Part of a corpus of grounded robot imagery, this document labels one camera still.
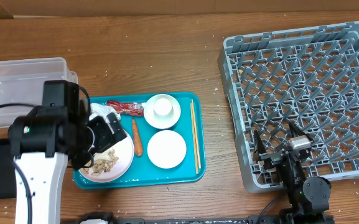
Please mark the left wooden chopstick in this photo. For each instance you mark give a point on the left wooden chopstick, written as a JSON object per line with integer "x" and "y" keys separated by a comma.
{"x": 194, "y": 137}

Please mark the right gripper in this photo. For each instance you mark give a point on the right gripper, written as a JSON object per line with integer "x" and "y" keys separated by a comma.
{"x": 273, "y": 157}

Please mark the wooden chopstick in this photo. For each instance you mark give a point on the wooden chopstick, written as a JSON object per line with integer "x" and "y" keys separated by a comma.
{"x": 194, "y": 137}
{"x": 196, "y": 133}

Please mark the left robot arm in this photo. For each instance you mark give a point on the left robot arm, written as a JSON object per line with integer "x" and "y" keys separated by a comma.
{"x": 52, "y": 137}

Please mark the orange carrot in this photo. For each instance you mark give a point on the orange carrot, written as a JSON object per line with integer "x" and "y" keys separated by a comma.
{"x": 138, "y": 148}

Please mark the small white plate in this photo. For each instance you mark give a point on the small white plate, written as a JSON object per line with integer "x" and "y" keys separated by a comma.
{"x": 166, "y": 149}

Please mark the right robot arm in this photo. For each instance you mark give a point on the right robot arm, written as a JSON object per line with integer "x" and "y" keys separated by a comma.
{"x": 308, "y": 196}

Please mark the teal plastic tray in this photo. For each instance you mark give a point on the teal plastic tray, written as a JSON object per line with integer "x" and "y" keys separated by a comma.
{"x": 142, "y": 171}

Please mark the right wooden chopstick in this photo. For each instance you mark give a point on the right wooden chopstick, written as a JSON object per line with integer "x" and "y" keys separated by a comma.
{"x": 196, "y": 133}

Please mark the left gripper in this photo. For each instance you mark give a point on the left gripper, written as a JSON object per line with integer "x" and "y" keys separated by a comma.
{"x": 106, "y": 137}

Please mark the large pink plate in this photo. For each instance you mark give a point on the large pink plate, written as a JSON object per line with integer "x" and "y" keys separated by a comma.
{"x": 125, "y": 151}

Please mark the red snack wrapper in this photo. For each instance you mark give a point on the red snack wrapper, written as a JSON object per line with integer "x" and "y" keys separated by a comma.
{"x": 133, "y": 109}

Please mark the rice and peanut scraps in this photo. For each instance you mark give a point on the rice and peanut scraps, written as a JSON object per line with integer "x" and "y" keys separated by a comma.
{"x": 102, "y": 163}

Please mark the grey dishwasher rack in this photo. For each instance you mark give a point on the grey dishwasher rack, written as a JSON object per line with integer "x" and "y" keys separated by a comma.
{"x": 307, "y": 76}

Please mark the pale green bowl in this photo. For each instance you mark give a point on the pale green bowl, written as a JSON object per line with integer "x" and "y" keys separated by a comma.
{"x": 162, "y": 122}

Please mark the white upturned cup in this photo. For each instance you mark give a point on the white upturned cup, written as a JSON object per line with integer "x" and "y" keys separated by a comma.
{"x": 162, "y": 107}

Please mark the white napkin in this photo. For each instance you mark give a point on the white napkin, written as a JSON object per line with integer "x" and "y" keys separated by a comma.
{"x": 103, "y": 111}

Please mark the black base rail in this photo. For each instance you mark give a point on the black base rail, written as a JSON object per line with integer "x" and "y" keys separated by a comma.
{"x": 108, "y": 217}

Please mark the clear plastic bin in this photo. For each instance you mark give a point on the clear plastic bin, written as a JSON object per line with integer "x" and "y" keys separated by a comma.
{"x": 22, "y": 81}

